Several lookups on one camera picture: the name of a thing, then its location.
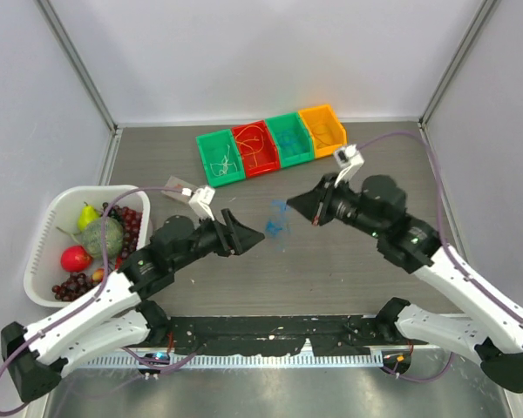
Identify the left green bin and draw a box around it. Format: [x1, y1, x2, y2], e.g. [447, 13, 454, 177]
[196, 129, 246, 188]

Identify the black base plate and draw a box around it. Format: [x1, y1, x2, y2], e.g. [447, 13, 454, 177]
[117, 313, 430, 357]

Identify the white cable duct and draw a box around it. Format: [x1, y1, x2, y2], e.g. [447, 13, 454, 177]
[80, 349, 384, 370]

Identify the white cable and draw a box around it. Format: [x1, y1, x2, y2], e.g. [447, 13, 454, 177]
[208, 143, 239, 178]

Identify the orange bin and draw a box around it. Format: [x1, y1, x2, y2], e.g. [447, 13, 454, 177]
[298, 104, 347, 158]

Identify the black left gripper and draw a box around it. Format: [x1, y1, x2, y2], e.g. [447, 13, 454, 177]
[171, 208, 264, 272]

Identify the green melon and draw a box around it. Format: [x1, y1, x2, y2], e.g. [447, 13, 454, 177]
[80, 218, 124, 259]

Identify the small peach fruit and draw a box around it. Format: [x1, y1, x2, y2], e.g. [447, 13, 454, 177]
[91, 257, 123, 283]

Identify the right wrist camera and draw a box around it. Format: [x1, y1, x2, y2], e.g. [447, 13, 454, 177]
[333, 145, 364, 187]

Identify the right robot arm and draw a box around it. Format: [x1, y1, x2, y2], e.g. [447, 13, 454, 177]
[287, 173, 523, 394]

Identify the white plastic basket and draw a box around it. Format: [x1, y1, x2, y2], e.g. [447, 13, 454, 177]
[24, 185, 134, 308]

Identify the right green bin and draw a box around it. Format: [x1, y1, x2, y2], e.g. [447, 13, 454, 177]
[265, 112, 314, 168]

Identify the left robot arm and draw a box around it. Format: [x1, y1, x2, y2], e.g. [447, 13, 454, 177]
[1, 209, 265, 403]

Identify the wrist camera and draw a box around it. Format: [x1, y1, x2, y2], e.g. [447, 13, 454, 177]
[333, 145, 364, 187]
[181, 185, 215, 220]

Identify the red bin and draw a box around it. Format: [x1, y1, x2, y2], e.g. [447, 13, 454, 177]
[231, 120, 281, 178]

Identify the red apple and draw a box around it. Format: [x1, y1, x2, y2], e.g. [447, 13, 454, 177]
[60, 246, 93, 273]

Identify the small card box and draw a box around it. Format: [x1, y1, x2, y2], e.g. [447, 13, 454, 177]
[162, 175, 197, 204]

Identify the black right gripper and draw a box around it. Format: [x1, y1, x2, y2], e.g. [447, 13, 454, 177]
[288, 172, 384, 239]

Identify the dark grape bunch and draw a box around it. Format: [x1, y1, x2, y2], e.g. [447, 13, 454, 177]
[107, 206, 142, 260]

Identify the red grape bunch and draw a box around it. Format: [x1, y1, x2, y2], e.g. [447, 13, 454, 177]
[51, 273, 102, 302]

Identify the green bin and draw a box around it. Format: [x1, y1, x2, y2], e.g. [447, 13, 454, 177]
[265, 112, 314, 168]
[196, 129, 246, 188]

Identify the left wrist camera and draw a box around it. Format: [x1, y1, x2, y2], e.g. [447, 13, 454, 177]
[181, 185, 215, 220]

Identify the green pear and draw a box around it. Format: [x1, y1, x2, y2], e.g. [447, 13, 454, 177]
[77, 202, 100, 232]

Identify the blue cable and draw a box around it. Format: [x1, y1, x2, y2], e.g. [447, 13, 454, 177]
[273, 125, 311, 158]
[263, 199, 294, 253]

